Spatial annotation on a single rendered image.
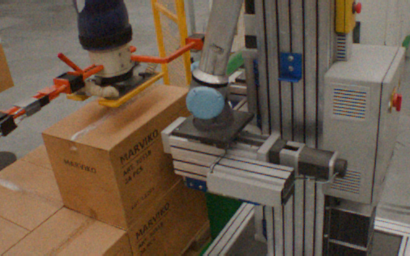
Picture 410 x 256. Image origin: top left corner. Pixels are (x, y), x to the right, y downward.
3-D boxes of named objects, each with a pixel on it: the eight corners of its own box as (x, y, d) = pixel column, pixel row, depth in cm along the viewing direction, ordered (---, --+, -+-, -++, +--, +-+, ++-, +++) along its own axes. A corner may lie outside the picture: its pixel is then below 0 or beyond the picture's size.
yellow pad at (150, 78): (147, 74, 208) (145, 63, 206) (164, 75, 203) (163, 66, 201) (98, 104, 183) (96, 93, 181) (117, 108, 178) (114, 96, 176)
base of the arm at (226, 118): (241, 115, 165) (239, 90, 160) (222, 134, 154) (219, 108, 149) (206, 109, 172) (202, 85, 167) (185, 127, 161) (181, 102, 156)
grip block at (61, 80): (70, 83, 180) (66, 70, 177) (87, 86, 175) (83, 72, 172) (54, 91, 174) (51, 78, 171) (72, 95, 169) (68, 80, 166)
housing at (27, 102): (30, 107, 163) (27, 96, 161) (42, 109, 159) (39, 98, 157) (15, 116, 158) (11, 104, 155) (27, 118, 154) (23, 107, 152)
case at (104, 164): (140, 145, 254) (127, 79, 235) (201, 159, 234) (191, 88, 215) (63, 206, 210) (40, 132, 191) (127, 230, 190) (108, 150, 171)
